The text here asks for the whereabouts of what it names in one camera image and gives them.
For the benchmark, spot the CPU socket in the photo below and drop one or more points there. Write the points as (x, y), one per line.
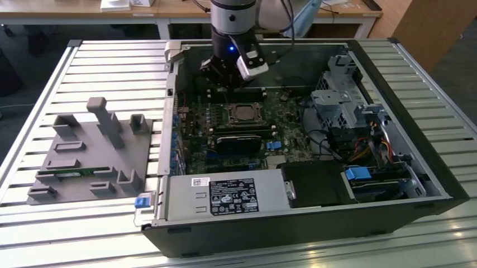
(232, 122)

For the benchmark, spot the black plastic drive cover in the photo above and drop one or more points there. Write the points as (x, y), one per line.
(317, 184)

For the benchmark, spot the pale blue teach pendant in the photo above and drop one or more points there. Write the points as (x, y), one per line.
(305, 16)

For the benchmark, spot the white box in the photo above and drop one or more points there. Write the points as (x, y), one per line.
(142, 2)
(116, 5)

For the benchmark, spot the graphics card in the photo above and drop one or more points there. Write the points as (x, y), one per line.
(239, 145)

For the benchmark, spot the metal disk bay cage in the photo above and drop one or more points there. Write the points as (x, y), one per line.
(328, 111)

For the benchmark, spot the green motherboard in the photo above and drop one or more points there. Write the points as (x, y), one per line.
(291, 139)

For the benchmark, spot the blue board connector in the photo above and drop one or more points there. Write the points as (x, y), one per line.
(273, 145)

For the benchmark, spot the silver chipset heatsink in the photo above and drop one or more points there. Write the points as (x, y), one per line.
(277, 162)

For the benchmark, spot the grey parts rack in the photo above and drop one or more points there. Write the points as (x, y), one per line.
(93, 156)

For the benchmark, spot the silver power supply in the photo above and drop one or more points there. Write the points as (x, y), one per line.
(180, 195)

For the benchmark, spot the wooden cabinet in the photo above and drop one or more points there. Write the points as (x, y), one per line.
(428, 28)

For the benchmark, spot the green RAM stick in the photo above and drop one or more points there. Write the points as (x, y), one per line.
(88, 171)

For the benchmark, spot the blue disk carrier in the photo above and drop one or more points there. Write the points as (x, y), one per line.
(358, 174)

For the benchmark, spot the blue case latch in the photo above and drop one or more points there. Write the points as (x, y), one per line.
(142, 202)

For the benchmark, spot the black PC case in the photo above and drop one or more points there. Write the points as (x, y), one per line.
(261, 237)

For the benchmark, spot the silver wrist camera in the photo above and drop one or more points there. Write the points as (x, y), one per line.
(253, 68)

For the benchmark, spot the wooden desk white frame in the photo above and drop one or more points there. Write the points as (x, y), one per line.
(57, 9)
(180, 9)

